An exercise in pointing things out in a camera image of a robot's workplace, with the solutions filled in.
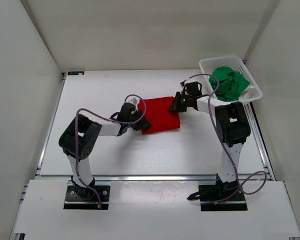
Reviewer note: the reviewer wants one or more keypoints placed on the green t shirt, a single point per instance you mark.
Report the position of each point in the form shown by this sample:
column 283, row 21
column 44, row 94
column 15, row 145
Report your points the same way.
column 231, row 83

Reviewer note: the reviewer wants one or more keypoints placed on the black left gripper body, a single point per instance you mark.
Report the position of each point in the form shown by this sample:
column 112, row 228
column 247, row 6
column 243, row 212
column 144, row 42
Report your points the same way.
column 138, row 125

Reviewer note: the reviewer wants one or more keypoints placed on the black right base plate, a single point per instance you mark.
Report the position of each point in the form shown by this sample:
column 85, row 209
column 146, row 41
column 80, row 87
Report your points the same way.
column 215, row 198

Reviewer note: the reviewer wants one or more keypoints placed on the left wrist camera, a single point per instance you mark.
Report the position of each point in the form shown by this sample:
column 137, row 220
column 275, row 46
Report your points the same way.
column 134, row 101

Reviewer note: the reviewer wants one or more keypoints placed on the white cloth in basket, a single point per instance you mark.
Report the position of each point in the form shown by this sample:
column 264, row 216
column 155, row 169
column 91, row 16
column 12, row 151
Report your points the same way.
column 245, row 94

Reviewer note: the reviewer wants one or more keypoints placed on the aluminium rail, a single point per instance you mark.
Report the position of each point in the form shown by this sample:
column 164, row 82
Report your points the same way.
column 169, row 177

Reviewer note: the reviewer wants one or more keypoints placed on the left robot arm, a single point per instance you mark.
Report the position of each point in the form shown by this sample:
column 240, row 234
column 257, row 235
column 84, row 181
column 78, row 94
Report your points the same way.
column 79, row 138

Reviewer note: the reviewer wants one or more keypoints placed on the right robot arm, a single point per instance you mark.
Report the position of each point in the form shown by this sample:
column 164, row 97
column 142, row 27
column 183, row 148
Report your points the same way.
column 230, row 119

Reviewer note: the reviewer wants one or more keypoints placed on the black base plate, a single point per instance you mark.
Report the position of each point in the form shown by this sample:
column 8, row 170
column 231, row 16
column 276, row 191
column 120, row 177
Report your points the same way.
column 86, row 200
column 215, row 198

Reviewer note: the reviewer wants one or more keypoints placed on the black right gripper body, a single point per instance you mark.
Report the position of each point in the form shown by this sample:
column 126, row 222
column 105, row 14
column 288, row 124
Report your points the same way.
column 183, row 102

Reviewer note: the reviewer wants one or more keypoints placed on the small label sticker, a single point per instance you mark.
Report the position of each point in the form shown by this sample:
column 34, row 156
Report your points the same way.
column 76, row 73

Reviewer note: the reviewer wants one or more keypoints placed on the red t shirt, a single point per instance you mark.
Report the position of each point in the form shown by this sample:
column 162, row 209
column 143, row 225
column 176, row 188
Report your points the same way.
column 157, row 113

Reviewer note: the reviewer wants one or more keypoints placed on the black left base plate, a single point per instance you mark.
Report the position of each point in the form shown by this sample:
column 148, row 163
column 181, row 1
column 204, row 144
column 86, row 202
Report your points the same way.
column 86, row 200

